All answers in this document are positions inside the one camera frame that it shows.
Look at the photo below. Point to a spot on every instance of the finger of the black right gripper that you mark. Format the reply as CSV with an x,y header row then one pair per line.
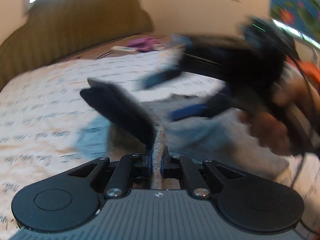
x,y
158,78
212,107

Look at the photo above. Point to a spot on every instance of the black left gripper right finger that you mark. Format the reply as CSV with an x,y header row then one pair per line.
x,y
166,163

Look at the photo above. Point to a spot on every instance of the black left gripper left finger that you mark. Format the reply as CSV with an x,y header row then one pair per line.
x,y
147,163

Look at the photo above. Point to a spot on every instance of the grey knitted sock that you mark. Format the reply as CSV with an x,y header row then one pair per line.
x,y
136,126

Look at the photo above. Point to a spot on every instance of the purple cloth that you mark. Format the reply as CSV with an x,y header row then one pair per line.
x,y
145,44

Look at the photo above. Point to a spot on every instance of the white remote control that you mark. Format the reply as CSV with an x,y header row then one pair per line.
x,y
123,50

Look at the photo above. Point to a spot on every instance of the colourful floral curtain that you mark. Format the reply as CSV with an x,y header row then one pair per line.
x,y
302,15

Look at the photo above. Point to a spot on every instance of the olive ribbed headboard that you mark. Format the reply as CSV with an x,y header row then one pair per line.
x,y
58,28

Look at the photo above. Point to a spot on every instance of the white bedspread with script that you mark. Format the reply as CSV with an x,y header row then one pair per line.
x,y
47,128

